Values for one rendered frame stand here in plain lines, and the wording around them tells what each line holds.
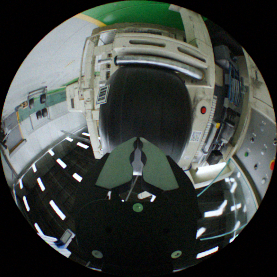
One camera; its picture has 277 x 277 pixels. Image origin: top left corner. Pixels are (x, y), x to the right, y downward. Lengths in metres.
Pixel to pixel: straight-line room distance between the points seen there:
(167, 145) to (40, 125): 11.40
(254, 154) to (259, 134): 0.11
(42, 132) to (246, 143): 12.08
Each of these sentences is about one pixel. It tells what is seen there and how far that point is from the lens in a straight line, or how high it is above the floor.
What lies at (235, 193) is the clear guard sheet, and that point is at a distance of 0.74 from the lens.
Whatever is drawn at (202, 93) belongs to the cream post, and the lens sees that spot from 0.50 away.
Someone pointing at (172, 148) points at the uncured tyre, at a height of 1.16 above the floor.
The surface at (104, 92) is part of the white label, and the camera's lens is 0.26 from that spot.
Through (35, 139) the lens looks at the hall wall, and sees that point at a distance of 11.56.
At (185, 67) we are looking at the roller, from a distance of 0.37.
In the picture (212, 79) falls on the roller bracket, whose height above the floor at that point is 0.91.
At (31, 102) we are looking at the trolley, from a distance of 5.41.
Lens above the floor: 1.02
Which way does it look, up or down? 31 degrees up
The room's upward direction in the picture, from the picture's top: 176 degrees counter-clockwise
